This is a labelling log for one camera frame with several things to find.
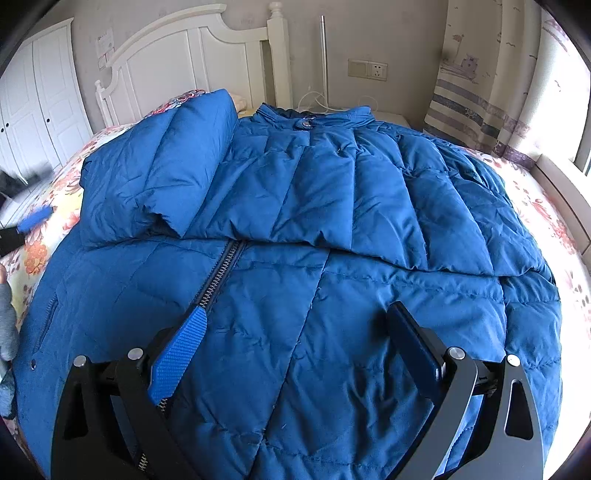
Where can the blue down jacket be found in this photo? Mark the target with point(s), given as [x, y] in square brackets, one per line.
[300, 207]

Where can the window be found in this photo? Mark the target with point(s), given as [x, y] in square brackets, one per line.
[584, 120]

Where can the patterned red blue cushion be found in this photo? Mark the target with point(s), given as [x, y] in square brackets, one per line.
[189, 98]

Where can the printed beige curtain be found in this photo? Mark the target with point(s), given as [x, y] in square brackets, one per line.
[485, 83]

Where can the beige window sill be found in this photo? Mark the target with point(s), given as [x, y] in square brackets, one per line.
[563, 184]

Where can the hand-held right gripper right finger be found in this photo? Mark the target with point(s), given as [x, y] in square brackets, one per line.
[415, 346]

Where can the person's left forearm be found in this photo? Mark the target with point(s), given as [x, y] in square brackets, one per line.
[7, 323]

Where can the cream pillow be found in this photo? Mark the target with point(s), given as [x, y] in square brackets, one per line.
[240, 100]

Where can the white wardrobe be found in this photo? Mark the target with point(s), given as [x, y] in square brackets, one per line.
[46, 92]

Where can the paper note on wall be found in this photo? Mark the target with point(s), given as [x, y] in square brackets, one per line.
[105, 48]

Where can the white wall socket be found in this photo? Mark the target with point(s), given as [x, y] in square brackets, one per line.
[377, 71]

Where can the floral bed sheet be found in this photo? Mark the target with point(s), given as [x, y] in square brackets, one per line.
[545, 207]

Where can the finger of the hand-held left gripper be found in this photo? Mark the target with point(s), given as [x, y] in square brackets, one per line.
[27, 177]
[34, 218]

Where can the silver lamp pole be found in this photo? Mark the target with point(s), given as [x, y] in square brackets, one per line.
[326, 60]

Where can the white nightstand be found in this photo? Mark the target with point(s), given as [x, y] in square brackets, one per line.
[392, 119]

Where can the white wooden headboard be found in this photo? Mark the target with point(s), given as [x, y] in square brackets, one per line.
[184, 55]

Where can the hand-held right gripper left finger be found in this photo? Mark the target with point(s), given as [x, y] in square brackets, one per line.
[178, 355]

